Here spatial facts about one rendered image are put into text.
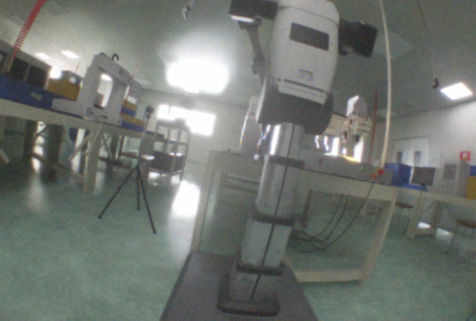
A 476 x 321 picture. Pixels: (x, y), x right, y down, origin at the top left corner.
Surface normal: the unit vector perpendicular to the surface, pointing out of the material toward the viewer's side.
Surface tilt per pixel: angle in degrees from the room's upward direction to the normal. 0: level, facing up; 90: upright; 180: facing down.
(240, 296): 90
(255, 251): 90
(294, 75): 90
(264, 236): 90
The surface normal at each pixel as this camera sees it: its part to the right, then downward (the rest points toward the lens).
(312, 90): 0.03, -0.05
